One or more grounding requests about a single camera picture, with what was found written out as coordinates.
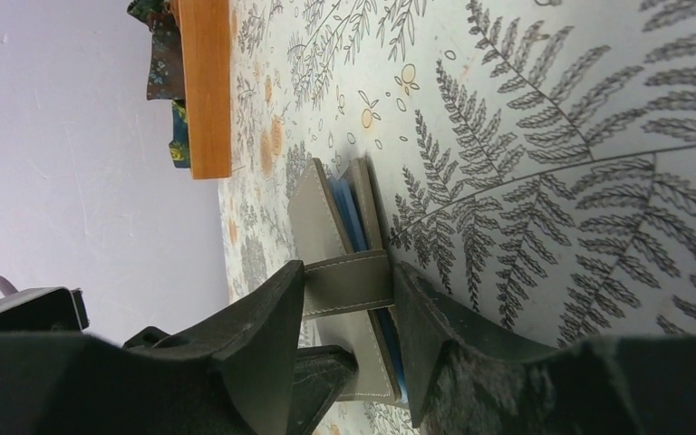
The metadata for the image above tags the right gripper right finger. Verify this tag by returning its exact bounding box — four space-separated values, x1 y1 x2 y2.
393 262 696 434

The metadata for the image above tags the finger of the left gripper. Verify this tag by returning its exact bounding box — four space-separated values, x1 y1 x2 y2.
122 325 357 434

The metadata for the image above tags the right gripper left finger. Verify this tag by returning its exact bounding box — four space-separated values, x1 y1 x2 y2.
0 261 305 434

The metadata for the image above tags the grey leather card holder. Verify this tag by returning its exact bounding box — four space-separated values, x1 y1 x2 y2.
287 158 407 406

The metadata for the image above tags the floral patterned table mat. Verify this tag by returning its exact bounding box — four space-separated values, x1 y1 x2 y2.
217 0 696 435

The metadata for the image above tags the dark rolled tie bottom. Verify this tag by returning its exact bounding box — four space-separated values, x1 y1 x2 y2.
169 100 191 169

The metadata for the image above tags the dark rolled tie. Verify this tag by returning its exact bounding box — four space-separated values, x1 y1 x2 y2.
169 100 191 169
126 0 185 100

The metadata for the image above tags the dark rolled tie top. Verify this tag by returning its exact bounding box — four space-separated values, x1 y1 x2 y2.
126 0 185 100

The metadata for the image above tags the orange wooden compartment tray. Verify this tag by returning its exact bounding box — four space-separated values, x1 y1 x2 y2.
173 0 232 179

